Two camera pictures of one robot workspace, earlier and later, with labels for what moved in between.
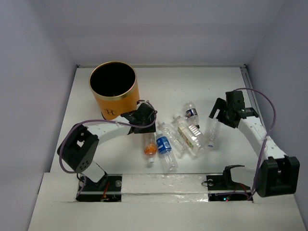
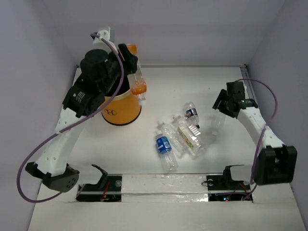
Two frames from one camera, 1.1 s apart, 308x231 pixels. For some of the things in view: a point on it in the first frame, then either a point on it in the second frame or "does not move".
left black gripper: (146, 127) to (125, 58)
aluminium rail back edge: (170, 66) does not move
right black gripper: (222, 119) to (219, 103)
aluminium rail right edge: (251, 96) does not move
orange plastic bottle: (150, 146) to (137, 80)
